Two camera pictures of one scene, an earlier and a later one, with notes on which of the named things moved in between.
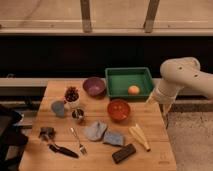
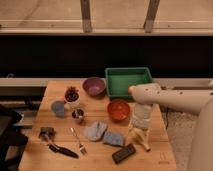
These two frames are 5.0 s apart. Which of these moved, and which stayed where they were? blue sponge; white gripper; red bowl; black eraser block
Moved: white gripper
Stayed: red bowl; blue sponge; black eraser block
